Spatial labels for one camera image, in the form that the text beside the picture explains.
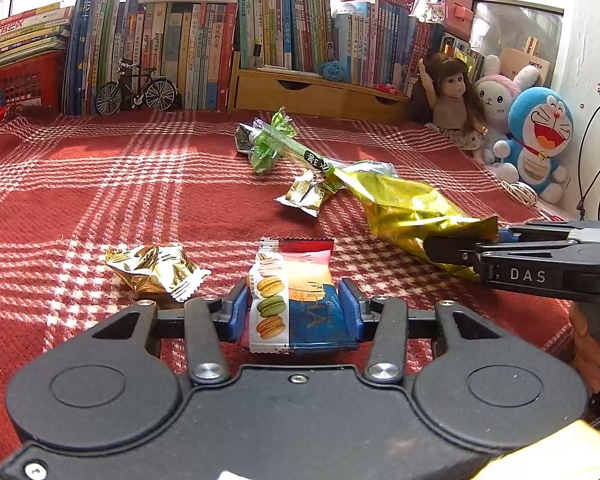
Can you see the green cellophane wrapper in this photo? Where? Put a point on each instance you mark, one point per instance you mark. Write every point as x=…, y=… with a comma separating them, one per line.
x=272, y=137

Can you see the brown-haired doll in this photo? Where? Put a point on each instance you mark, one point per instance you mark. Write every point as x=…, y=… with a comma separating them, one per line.
x=450, y=105

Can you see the blue cat plush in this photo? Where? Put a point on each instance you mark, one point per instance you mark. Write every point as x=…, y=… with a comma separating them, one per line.
x=540, y=130

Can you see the macaron print snack packet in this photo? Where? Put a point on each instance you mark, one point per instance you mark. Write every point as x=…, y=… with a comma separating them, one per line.
x=300, y=285

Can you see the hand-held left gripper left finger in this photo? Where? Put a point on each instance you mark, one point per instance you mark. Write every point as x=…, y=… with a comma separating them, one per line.
x=237, y=310

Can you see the crumpled gold wrapper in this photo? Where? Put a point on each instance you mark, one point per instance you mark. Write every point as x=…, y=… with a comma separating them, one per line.
x=150, y=267

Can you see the large gold snack bag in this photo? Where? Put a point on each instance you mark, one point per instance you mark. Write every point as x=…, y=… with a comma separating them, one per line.
x=405, y=205

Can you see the red plaid blanket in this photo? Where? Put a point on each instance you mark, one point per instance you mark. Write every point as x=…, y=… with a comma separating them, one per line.
x=130, y=195

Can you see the small gold sachet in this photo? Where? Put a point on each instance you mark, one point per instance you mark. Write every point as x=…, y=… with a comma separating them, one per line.
x=302, y=195

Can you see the stack of flat-lying books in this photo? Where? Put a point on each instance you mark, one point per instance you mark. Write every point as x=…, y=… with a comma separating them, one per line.
x=25, y=35

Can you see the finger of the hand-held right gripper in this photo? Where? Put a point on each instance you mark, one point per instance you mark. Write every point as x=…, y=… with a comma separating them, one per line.
x=450, y=255
x=540, y=230

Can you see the wooden drawer organizer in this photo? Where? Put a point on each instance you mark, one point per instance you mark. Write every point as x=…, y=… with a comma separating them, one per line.
x=300, y=92

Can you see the person's right hand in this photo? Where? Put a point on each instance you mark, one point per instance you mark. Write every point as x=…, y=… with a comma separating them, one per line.
x=591, y=360

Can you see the row of tall upright books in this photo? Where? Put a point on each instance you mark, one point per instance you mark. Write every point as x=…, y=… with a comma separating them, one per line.
x=180, y=50

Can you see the silver wrapper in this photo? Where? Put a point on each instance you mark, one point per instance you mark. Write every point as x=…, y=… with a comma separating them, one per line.
x=244, y=137

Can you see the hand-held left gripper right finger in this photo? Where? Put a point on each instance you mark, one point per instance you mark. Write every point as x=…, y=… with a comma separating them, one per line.
x=351, y=310

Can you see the white pink bunny plush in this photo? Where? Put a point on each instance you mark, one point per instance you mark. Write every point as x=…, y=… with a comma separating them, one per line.
x=497, y=100

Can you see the miniature bicycle model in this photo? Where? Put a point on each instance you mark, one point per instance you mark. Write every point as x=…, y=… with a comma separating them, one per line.
x=135, y=90

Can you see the blue crochet flower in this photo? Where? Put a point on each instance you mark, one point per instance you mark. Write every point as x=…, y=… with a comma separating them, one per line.
x=331, y=70

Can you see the red plastic crate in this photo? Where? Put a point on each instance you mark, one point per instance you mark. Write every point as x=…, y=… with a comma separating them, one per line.
x=25, y=80

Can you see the row of short upright books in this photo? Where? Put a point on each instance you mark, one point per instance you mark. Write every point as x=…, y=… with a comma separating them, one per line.
x=330, y=25

